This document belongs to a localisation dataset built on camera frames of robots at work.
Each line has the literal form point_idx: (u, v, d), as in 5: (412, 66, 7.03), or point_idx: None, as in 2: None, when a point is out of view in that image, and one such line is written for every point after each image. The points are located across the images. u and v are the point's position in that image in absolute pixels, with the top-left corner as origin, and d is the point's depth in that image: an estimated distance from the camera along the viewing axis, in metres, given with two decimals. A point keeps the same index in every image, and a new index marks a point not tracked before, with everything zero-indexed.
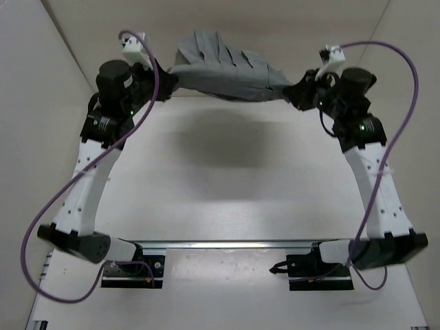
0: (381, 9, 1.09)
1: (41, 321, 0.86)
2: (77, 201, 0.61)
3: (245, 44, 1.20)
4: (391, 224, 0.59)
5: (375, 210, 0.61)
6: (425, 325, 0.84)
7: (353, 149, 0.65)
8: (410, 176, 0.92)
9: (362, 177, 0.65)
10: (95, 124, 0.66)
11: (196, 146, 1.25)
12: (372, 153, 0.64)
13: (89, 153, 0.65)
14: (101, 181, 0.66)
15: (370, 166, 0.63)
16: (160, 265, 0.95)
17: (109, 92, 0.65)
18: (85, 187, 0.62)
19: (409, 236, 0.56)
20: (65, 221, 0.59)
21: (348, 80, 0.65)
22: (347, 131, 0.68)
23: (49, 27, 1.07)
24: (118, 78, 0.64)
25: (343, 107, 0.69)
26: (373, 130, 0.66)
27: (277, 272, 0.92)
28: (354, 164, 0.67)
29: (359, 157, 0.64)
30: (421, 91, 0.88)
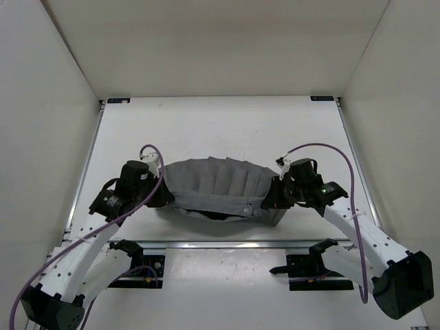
0: (382, 7, 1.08)
1: (42, 321, 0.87)
2: (69, 267, 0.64)
3: (244, 45, 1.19)
4: (386, 253, 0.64)
5: (368, 248, 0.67)
6: (425, 325, 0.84)
7: (326, 208, 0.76)
8: (414, 174, 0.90)
9: (343, 227, 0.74)
10: (104, 200, 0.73)
11: (198, 146, 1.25)
12: (340, 205, 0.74)
13: (92, 225, 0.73)
14: (96, 252, 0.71)
15: (345, 214, 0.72)
16: (160, 265, 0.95)
17: (126, 179, 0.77)
18: (78, 257, 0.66)
19: (408, 257, 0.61)
20: (53, 284, 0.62)
21: (297, 168, 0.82)
22: (315, 199, 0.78)
23: (50, 29, 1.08)
24: (139, 170, 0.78)
25: (306, 190, 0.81)
26: (332, 190, 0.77)
27: (277, 273, 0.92)
28: (333, 221, 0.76)
29: (335, 211, 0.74)
30: (423, 89, 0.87)
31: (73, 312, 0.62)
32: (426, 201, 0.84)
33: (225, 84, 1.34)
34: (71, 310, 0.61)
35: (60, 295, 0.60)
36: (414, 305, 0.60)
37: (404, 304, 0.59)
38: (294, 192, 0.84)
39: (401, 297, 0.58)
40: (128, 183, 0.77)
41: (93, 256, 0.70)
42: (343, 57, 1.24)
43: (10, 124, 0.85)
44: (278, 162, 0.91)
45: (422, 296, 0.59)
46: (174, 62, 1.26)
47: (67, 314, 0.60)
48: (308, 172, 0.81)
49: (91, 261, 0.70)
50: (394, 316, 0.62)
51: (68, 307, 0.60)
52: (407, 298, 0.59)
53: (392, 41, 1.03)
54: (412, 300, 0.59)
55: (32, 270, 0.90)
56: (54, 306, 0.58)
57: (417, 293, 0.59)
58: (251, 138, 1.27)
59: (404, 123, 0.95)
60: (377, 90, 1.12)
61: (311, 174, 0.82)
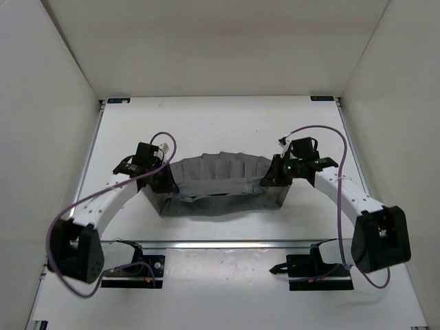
0: (382, 8, 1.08)
1: (41, 321, 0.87)
2: (100, 205, 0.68)
3: (244, 45, 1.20)
4: (363, 205, 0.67)
5: (346, 203, 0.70)
6: (425, 325, 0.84)
7: (316, 175, 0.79)
8: (414, 174, 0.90)
9: (331, 192, 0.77)
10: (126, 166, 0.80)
11: (198, 146, 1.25)
12: (328, 171, 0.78)
13: (118, 179, 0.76)
14: (121, 203, 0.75)
15: (331, 178, 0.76)
16: (160, 265, 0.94)
17: (142, 152, 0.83)
18: (108, 199, 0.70)
19: (383, 212, 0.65)
20: (85, 218, 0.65)
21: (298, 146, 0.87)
22: (308, 170, 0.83)
23: (50, 29, 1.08)
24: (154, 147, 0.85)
25: (303, 163, 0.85)
26: (324, 161, 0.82)
27: (277, 272, 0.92)
28: (323, 188, 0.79)
29: (322, 177, 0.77)
30: (424, 90, 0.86)
31: (99, 256, 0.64)
32: (426, 201, 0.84)
33: (225, 84, 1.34)
34: (98, 249, 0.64)
35: (94, 225, 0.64)
36: (389, 261, 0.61)
37: (377, 252, 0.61)
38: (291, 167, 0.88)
39: (377, 250, 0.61)
40: (144, 157, 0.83)
41: (118, 205, 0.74)
42: (343, 57, 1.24)
43: (10, 124, 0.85)
44: (280, 142, 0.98)
45: (399, 253, 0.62)
46: (174, 62, 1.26)
47: (95, 252, 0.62)
48: (307, 150, 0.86)
49: (116, 209, 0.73)
50: (367, 271, 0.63)
51: (96, 245, 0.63)
52: (383, 251, 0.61)
53: (392, 42, 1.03)
54: (386, 254, 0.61)
55: (31, 270, 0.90)
56: (89, 233, 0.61)
57: (393, 249, 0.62)
58: (251, 138, 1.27)
59: (404, 123, 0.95)
60: (377, 90, 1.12)
61: (312, 152, 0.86)
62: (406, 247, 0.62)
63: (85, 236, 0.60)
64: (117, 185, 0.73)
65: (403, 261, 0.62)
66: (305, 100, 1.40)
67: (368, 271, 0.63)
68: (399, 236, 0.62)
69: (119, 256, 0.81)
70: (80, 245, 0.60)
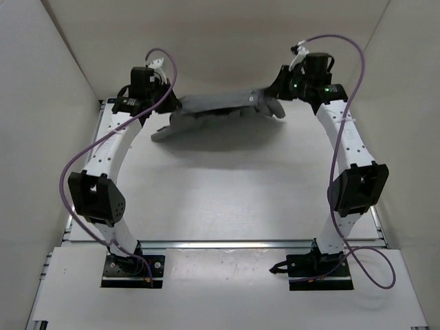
0: (381, 9, 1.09)
1: (41, 321, 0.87)
2: (108, 152, 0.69)
3: (244, 45, 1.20)
4: (354, 157, 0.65)
5: (340, 150, 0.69)
6: (425, 325, 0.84)
7: (321, 106, 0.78)
8: (414, 173, 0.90)
9: (330, 128, 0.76)
10: (124, 101, 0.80)
11: (198, 146, 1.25)
12: (335, 107, 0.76)
13: (119, 120, 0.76)
14: (126, 146, 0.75)
15: (335, 117, 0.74)
16: (160, 265, 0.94)
17: (138, 82, 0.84)
18: (115, 144, 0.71)
19: (371, 167, 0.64)
20: (96, 166, 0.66)
21: (312, 62, 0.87)
22: (315, 95, 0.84)
23: (50, 29, 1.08)
24: (148, 72, 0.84)
25: (309, 84, 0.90)
26: (334, 91, 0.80)
27: (277, 272, 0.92)
28: (323, 120, 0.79)
29: (326, 111, 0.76)
30: (423, 90, 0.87)
31: (117, 198, 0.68)
32: (425, 199, 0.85)
33: (225, 84, 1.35)
34: (116, 193, 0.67)
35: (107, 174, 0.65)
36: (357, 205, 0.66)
37: (348, 199, 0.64)
38: (298, 84, 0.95)
39: (352, 196, 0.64)
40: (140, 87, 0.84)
41: (126, 146, 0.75)
42: (343, 57, 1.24)
43: (11, 123, 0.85)
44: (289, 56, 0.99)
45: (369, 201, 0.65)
46: (174, 62, 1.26)
47: (115, 197, 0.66)
48: (321, 68, 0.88)
49: (124, 151, 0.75)
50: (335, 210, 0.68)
51: (114, 190, 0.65)
52: (357, 197, 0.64)
53: (390, 42, 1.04)
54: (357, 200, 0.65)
55: (31, 271, 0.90)
56: (106, 183, 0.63)
57: (365, 197, 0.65)
58: (251, 137, 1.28)
59: (403, 122, 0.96)
60: (376, 90, 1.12)
61: (324, 71, 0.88)
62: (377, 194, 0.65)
63: (100, 186, 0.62)
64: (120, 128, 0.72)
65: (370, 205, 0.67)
66: None
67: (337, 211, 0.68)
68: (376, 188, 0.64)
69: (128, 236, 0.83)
70: (97, 193, 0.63)
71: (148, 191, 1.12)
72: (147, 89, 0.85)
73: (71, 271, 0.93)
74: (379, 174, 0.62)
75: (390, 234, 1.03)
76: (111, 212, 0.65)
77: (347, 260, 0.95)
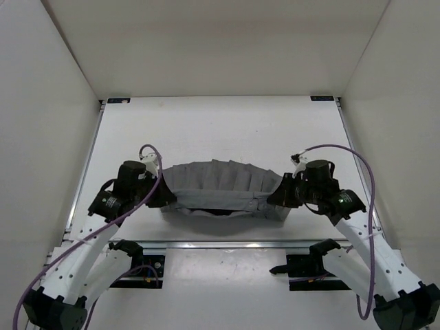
0: (381, 9, 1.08)
1: None
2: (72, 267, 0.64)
3: (244, 45, 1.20)
4: (400, 284, 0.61)
5: (379, 273, 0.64)
6: (425, 325, 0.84)
7: (341, 221, 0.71)
8: (414, 174, 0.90)
9: (357, 245, 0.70)
10: (103, 201, 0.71)
11: (198, 146, 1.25)
12: (358, 220, 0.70)
13: (91, 225, 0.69)
14: (99, 250, 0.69)
15: (361, 232, 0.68)
16: (161, 265, 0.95)
17: (122, 181, 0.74)
18: (82, 256, 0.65)
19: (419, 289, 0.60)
20: (56, 284, 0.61)
21: (316, 173, 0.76)
22: (330, 207, 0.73)
23: (50, 29, 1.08)
24: (137, 170, 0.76)
25: (320, 194, 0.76)
26: (349, 199, 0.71)
27: (277, 272, 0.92)
28: (344, 233, 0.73)
29: (349, 226, 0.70)
30: (424, 91, 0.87)
31: (76, 315, 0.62)
32: (425, 201, 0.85)
33: (225, 84, 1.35)
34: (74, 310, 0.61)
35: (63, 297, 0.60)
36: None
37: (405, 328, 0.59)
38: (305, 192, 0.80)
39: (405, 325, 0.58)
40: (126, 185, 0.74)
41: (95, 255, 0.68)
42: (344, 56, 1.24)
43: (12, 124, 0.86)
44: (293, 159, 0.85)
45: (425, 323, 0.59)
46: (174, 62, 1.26)
47: (71, 316, 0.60)
48: (324, 179, 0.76)
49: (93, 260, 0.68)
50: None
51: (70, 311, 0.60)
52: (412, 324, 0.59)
53: (392, 42, 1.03)
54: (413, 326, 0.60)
55: (32, 271, 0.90)
56: (61, 307, 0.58)
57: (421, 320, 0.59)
58: (251, 137, 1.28)
59: (404, 124, 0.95)
60: (377, 89, 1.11)
61: (329, 180, 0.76)
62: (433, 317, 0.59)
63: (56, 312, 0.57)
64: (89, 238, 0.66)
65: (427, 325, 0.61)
66: (305, 99, 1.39)
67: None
68: (430, 312, 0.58)
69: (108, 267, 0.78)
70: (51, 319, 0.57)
71: None
72: (133, 187, 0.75)
73: None
74: (431, 300, 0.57)
75: (390, 234, 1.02)
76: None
77: None
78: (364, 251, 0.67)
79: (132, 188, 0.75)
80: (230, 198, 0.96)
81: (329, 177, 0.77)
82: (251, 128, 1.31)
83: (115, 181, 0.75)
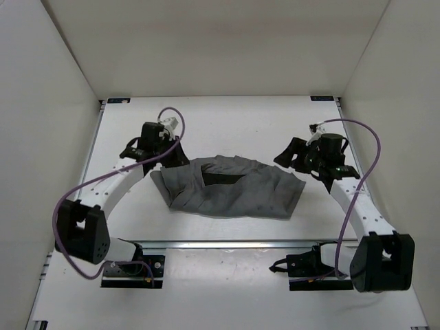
0: (382, 9, 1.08)
1: (41, 321, 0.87)
2: (106, 188, 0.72)
3: (244, 45, 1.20)
4: (372, 227, 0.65)
5: (358, 219, 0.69)
6: (425, 325, 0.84)
7: (334, 182, 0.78)
8: (414, 174, 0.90)
9: (344, 202, 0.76)
10: (132, 150, 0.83)
11: (199, 146, 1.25)
12: (348, 182, 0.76)
13: (124, 163, 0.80)
14: (126, 186, 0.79)
15: (348, 190, 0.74)
16: (161, 265, 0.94)
17: (149, 137, 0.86)
18: (115, 182, 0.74)
19: (392, 237, 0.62)
20: (93, 199, 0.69)
21: (327, 144, 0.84)
22: (328, 176, 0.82)
23: (50, 29, 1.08)
24: (159, 128, 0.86)
25: (324, 163, 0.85)
26: (346, 169, 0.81)
27: (277, 271, 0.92)
28: (337, 195, 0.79)
29: (339, 185, 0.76)
30: (424, 90, 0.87)
31: (104, 236, 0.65)
32: (425, 199, 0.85)
33: (225, 84, 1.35)
34: (104, 234, 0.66)
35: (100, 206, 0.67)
36: (385, 284, 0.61)
37: (374, 273, 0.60)
38: (312, 160, 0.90)
39: (375, 270, 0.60)
40: (149, 140, 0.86)
41: (121, 191, 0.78)
42: (343, 56, 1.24)
43: (11, 124, 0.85)
44: (311, 128, 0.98)
45: (397, 279, 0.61)
46: (174, 62, 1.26)
47: (102, 234, 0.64)
48: (335, 151, 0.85)
49: (120, 193, 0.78)
50: (361, 289, 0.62)
51: (103, 227, 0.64)
52: (383, 275, 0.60)
53: (392, 42, 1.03)
54: (383, 277, 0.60)
55: (32, 271, 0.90)
56: (99, 212, 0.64)
57: (392, 274, 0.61)
58: (251, 138, 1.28)
59: (404, 124, 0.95)
60: (376, 90, 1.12)
61: (337, 152, 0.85)
62: (408, 275, 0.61)
63: (93, 216, 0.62)
64: (124, 169, 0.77)
65: (401, 288, 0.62)
66: (305, 99, 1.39)
67: (361, 289, 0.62)
68: (402, 262, 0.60)
69: (124, 249, 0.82)
70: (88, 224, 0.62)
71: (150, 192, 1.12)
72: (155, 143, 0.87)
73: (72, 271, 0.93)
74: (401, 245, 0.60)
75: None
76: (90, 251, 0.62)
77: None
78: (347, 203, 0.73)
79: (154, 143, 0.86)
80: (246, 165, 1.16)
81: (339, 150, 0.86)
82: (251, 128, 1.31)
83: (139, 139, 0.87)
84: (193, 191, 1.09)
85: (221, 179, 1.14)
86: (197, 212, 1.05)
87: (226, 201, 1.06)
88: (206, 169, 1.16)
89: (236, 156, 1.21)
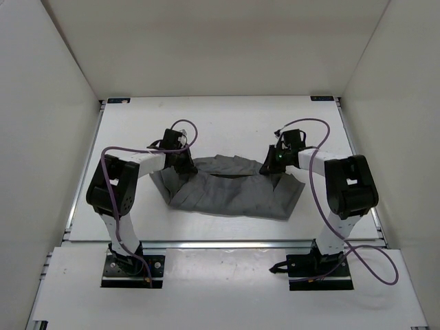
0: (382, 9, 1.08)
1: (41, 321, 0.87)
2: (139, 157, 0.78)
3: (244, 45, 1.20)
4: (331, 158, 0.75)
5: (319, 162, 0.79)
6: (425, 325, 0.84)
7: (299, 155, 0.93)
8: (414, 173, 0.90)
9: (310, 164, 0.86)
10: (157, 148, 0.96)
11: (198, 146, 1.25)
12: (309, 150, 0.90)
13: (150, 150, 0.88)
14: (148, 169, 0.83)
15: (309, 152, 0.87)
16: (161, 265, 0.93)
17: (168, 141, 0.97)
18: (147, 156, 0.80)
19: (350, 160, 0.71)
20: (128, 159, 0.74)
21: (289, 134, 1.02)
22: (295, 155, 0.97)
23: (50, 29, 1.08)
24: (179, 134, 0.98)
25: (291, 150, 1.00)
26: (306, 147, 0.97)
27: (277, 271, 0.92)
28: (306, 166, 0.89)
29: (302, 154, 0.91)
30: (424, 90, 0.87)
31: (133, 192, 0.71)
32: (425, 199, 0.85)
33: (225, 83, 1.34)
34: (133, 190, 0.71)
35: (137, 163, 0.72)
36: (357, 201, 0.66)
37: (344, 192, 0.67)
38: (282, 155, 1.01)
39: (343, 186, 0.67)
40: (170, 143, 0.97)
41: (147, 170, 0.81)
42: (343, 56, 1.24)
43: (11, 124, 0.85)
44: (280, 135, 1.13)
45: (366, 194, 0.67)
46: (174, 62, 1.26)
47: (132, 188, 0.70)
48: (295, 139, 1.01)
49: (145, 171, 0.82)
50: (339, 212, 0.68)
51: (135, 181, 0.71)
52: (351, 191, 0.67)
53: (392, 42, 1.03)
54: (353, 194, 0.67)
55: (32, 271, 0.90)
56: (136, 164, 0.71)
57: (360, 190, 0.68)
58: (251, 137, 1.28)
59: (403, 123, 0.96)
60: (377, 89, 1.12)
61: (299, 140, 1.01)
62: (373, 188, 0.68)
63: (130, 168, 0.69)
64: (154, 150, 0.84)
65: (370, 203, 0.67)
66: (305, 99, 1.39)
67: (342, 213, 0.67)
68: (364, 177, 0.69)
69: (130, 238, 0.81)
70: (123, 174, 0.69)
71: (148, 190, 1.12)
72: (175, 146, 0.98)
73: (72, 271, 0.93)
74: (356, 162, 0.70)
75: (390, 234, 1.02)
76: (121, 199, 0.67)
77: (348, 260, 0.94)
78: (309, 159, 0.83)
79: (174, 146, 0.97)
80: (243, 163, 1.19)
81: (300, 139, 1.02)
82: (251, 127, 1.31)
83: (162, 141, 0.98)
84: (193, 188, 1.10)
85: (227, 174, 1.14)
86: (196, 210, 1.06)
87: (225, 194, 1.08)
88: (205, 166, 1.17)
89: (236, 155, 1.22)
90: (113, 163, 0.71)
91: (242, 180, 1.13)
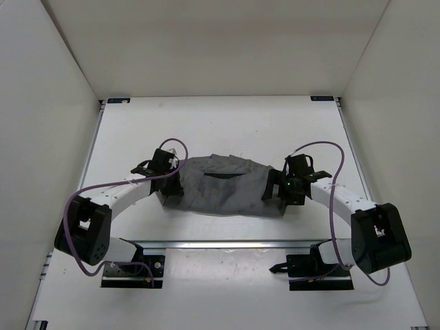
0: (381, 9, 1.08)
1: (41, 321, 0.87)
2: (116, 193, 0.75)
3: (243, 45, 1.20)
4: (356, 204, 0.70)
5: (341, 204, 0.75)
6: (425, 325, 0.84)
7: (312, 185, 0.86)
8: (415, 173, 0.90)
9: (325, 199, 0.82)
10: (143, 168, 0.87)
11: (198, 146, 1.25)
12: (324, 181, 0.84)
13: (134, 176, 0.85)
14: (133, 198, 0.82)
15: (325, 186, 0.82)
16: (161, 265, 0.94)
17: (157, 161, 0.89)
18: (125, 189, 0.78)
19: (377, 210, 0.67)
20: (102, 199, 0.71)
21: (293, 161, 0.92)
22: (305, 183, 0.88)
23: (50, 29, 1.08)
24: (169, 155, 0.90)
25: (299, 178, 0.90)
26: (317, 173, 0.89)
27: (277, 271, 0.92)
28: (318, 196, 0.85)
29: (317, 185, 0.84)
30: (425, 89, 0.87)
31: (104, 239, 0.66)
32: (427, 198, 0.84)
33: (225, 84, 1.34)
34: (106, 233, 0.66)
35: (108, 205, 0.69)
36: (388, 258, 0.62)
37: (373, 249, 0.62)
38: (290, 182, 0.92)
39: (373, 245, 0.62)
40: (159, 163, 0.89)
41: (130, 199, 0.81)
42: (342, 56, 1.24)
43: (11, 124, 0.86)
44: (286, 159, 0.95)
45: (397, 251, 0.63)
46: (174, 62, 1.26)
47: (103, 234, 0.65)
48: (302, 165, 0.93)
49: (128, 201, 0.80)
50: (368, 271, 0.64)
51: (106, 227, 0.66)
52: (381, 248, 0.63)
53: (392, 42, 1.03)
54: (384, 252, 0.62)
55: (32, 271, 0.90)
56: (106, 210, 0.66)
57: (390, 247, 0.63)
58: (251, 137, 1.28)
59: (404, 122, 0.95)
60: (376, 90, 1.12)
61: (306, 166, 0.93)
62: (405, 244, 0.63)
63: (100, 213, 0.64)
64: (135, 181, 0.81)
65: (403, 259, 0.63)
66: (305, 99, 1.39)
67: (370, 271, 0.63)
68: (395, 232, 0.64)
69: (124, 248, 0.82)
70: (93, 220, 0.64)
71: None
72: (165, 168, 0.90)
73: (72, 271, 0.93)
74: (387, 215, 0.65)
75: None
76: (92, 247, 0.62)
77: None
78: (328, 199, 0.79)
79: (163, 168, 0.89)
80: (239, 163, 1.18)
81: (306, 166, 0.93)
82: (251, 128, 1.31)
83: (150, 161, 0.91)
84: (188, 188, 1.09)
85: (222, 173, 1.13)
86: (191, 210, 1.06)
87: (219, 195, 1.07)
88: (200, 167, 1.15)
89: (232, 155, 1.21)
90: (85, 205, 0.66)
91: (236, 179, 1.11)
